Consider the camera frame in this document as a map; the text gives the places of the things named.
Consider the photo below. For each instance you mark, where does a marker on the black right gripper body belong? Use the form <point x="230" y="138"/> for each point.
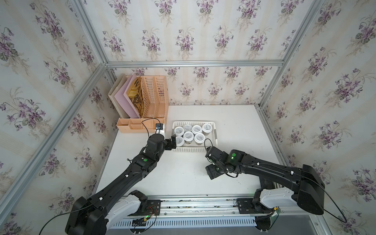
<point x="214" y="171"/>

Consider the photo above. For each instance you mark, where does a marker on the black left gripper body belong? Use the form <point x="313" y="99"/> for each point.
<point x="168" y="146"/>

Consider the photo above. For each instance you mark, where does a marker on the yogurt cup front row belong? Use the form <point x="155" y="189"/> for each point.
<point x="179" y="141"/>
<point x="199" y="139"/>
<point x="188" y="137"/>

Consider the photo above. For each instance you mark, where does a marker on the yogurt cup row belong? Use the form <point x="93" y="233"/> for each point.
<point x="179" y="141"/>
<point x="188" y="137"/>
<point x="179" y="131"/>
<point x="187" y="127"/>
<point x="196" y="129"/>
<point x="199" y="139"/>
<point x="207" y="129"/>

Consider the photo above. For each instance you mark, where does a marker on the yogurt cup back row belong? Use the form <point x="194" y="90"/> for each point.
<point x="187" y="127"/>
<point x="196" y="129"/>
<point x="179" y="131"/>
<point x="207" y="129"/>

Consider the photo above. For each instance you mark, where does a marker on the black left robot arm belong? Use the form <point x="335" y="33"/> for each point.
<point x="98" y="213"/>

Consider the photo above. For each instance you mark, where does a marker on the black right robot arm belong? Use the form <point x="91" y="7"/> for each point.
<point x="307" y="187"/>

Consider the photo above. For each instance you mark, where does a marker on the white plastic basket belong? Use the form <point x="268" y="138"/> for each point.
<point x="211" y="139"/>

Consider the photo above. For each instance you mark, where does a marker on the peach plastic file organizer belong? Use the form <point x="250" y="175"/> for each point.
<point x="155" y="95"/>

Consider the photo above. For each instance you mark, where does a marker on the yellow black patterned book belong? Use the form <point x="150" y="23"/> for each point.
<point x="135" y="94"/>

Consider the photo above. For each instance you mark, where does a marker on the pink folder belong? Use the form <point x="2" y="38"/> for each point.
<point x="126" y="103"/>

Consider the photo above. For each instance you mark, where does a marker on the beige folder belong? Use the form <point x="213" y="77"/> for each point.
<point x="115" y="96"/>

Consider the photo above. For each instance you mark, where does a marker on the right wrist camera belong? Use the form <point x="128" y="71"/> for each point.
<point x="215" y="155"/>

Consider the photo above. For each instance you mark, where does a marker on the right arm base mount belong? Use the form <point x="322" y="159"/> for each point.
<point x="252" y="206"/>

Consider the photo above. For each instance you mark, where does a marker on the aluminium rail frame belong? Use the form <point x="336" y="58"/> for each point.
<point x="200" y="212"/>

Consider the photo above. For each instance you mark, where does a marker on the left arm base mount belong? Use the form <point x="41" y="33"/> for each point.
<point x="146" y="206"/>

